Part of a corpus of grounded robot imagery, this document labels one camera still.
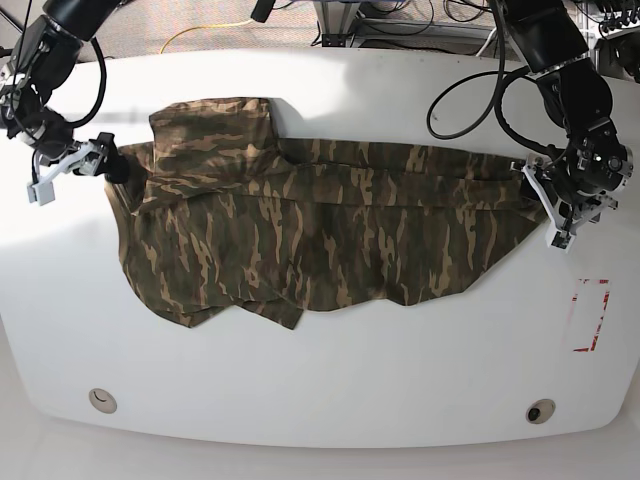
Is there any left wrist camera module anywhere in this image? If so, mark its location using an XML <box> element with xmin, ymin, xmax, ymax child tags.
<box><xmin>545</xmin><ymin>227</ymin><xmax>575</xmax><ymax>253</ymax></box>

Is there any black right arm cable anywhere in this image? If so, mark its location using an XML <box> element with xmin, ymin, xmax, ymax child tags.
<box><xmin>44</xmin><ymin>37</ymin><xmax>109</xmax><ymax>129</ymax></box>

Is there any left table grommet hole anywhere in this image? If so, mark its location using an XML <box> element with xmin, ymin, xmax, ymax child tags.
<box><xmin>88</xmin><ymin>388</ymin><xmax>117</xmax><ymax>414</ymax></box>

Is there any table grommet hole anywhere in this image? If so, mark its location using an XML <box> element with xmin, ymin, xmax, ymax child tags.
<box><xmin>525</xmin><ymin>399</ymin><xmax>556</xmax><ymax>425</ymax></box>
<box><xmin>88</xmin><ymin>388</ymin><xmax>117</xmax><ymax>414</ymax></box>

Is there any aluminium frame post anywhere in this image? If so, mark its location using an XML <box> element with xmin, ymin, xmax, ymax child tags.
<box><xmin>313</xmin><ymin>1</ymin><xmax>361</xmax><ymax>47</ymax></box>

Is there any camouflage T-shirt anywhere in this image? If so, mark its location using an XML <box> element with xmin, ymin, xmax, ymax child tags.
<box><xmin>105</xmin><ymin>97</ymin><xmax>546</xmax><ymax>329</ymax></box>

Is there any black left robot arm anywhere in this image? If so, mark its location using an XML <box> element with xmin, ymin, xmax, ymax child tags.
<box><xmin>491</xmin><ymin>1</ymin><xmax>634</xmax><ymax>250</ymax></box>

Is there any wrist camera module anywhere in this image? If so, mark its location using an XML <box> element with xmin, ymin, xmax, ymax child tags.
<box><xmin>545</xmin><ymin>227</ymin><xmax>575</xmax><ymax>253</ymax></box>
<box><xmin>27</xmin><ymin>182</ymin><xmax>55</xmax><ymax>206</ymax></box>

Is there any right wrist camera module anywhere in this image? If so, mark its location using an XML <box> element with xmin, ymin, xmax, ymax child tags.
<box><xmin>27</xmin><ymin>182</ymin><xmax>55</xmax><ymax>206</ymax></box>

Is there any yellow cable on floor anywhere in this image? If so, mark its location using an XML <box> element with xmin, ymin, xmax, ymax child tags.
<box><xmin>159</xmin><ymin>17</ymin><xmax>251</xmax><ymax>55</ymax></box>

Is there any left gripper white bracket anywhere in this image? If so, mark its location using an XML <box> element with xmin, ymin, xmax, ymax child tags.
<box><xmin>510</xmin><ymin>154</ymin><xmax>618</xmax><ymax>240</ymax></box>

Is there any right table grommet hole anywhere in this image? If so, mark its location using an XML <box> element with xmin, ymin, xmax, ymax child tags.
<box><xmin>525</xmin><ymin>399</ymin><xmax>556</xmax><ymax>425</ymax></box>

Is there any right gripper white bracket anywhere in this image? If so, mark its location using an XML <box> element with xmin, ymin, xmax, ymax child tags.
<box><xmin>30</xmin><ymin>132</ymin><xmax>131</xmax><ymax>184</ymax></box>

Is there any red tape rectangle marking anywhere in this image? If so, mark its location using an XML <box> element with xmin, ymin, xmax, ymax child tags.
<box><xmin>566</xmin><ymin>278</ymin><xmax>611</xmax><ymax>353</ymax></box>

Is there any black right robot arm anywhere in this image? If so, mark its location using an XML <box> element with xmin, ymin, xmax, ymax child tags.
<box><xmin>1</xmin><ymin>1</ymin><xmax>130</xmax><ymax>205</ymax></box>

